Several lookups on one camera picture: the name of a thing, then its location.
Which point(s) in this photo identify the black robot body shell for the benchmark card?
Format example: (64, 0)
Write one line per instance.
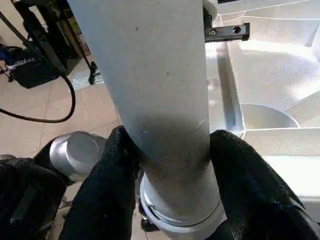
(25, 195)

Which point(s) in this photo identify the silver round robot joint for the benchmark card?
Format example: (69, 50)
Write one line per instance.
(75, 155)

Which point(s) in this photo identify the thin black stand leg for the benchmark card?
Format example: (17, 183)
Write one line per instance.
(92, 72)

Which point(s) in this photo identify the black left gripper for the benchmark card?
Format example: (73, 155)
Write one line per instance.
(225, 32)

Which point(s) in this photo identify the white plastic table top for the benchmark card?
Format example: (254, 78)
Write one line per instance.
(270, 75)

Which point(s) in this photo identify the black equipment bag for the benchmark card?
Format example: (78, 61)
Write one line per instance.
(37, 67)

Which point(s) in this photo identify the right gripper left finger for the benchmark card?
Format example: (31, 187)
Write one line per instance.
(105, 195)

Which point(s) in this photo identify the white plastic table leg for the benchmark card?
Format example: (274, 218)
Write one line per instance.
(155, 87)

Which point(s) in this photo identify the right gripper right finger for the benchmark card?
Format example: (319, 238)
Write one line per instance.
(255, 195)

